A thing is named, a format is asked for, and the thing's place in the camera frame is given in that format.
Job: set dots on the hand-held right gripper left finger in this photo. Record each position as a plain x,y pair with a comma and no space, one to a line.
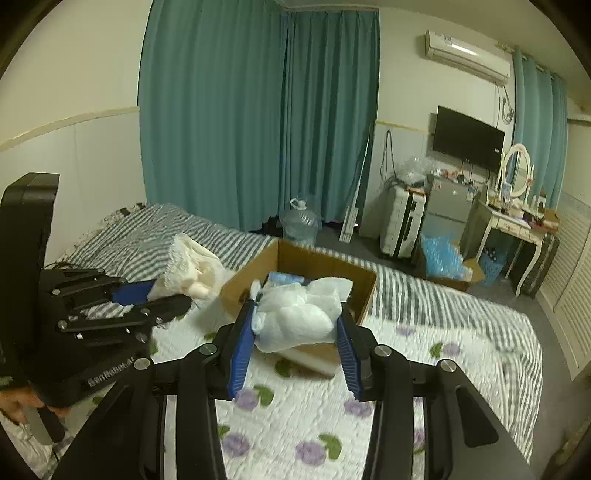
242,350

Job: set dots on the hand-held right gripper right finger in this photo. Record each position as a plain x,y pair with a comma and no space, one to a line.
346,355

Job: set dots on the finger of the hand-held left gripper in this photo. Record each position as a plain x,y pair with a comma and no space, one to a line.
134,291
166,307

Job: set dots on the cream lace cloth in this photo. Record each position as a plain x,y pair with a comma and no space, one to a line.
194,263

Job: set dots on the white fluffy cloth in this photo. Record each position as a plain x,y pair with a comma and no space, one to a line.
295,318

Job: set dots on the person's left hand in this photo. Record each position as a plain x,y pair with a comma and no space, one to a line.
16,401

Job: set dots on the white floral quilt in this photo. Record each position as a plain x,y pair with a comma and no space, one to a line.
286,415

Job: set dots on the bed with striped floral bedding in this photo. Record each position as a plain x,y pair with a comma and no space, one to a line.
461,314

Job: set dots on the white folding rack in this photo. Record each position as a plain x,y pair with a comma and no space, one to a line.
351,221

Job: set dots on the pile of clear plastic bottles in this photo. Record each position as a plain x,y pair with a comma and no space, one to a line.
438,254

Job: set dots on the clear water jug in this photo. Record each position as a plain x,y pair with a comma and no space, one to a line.
300,224

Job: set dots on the white suitcase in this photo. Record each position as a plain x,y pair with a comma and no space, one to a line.
401,221

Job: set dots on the small cardboard box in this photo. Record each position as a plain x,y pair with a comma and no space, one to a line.
471,274

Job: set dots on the blue basket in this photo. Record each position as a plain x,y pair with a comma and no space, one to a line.
490,270

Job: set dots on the grey mini fridge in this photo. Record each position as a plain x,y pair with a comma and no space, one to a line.
448,203

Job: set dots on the wide teal curtain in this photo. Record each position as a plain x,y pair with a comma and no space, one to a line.
207,115

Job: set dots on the clear plastic bag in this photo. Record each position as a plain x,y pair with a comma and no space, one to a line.
413,170

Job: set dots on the white dressing table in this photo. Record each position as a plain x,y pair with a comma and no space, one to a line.
512,226

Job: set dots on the dark suitcase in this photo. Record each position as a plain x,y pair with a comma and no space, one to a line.
540,267

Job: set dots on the white louvered wardrobe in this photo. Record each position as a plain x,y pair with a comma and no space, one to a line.
577,277

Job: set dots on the white oval vanity mirror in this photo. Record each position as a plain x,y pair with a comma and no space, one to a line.
515,170

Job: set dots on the air conditioner pipe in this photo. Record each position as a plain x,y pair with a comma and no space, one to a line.
507,104

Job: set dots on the narrow teal curtain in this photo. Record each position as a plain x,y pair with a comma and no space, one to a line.
540,120

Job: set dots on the white air conditioner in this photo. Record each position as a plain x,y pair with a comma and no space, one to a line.
466,53

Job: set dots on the black wall television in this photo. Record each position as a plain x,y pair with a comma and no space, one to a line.
466,138

